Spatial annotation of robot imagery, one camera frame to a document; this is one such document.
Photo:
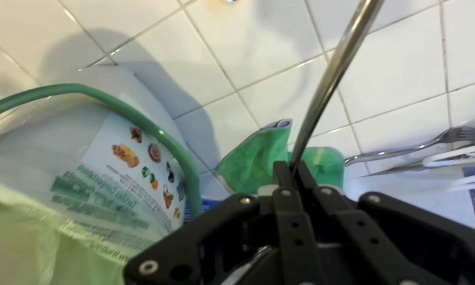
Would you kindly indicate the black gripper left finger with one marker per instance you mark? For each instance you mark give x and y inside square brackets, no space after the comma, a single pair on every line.
[209,247]

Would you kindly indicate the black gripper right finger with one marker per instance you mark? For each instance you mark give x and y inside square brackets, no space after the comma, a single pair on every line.
[326,239]

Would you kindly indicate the white compost bin green lid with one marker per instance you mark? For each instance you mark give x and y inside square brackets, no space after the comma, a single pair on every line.
[89,177]

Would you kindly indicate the green plastic bag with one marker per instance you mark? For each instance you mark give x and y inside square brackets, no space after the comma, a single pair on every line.
[250,164]

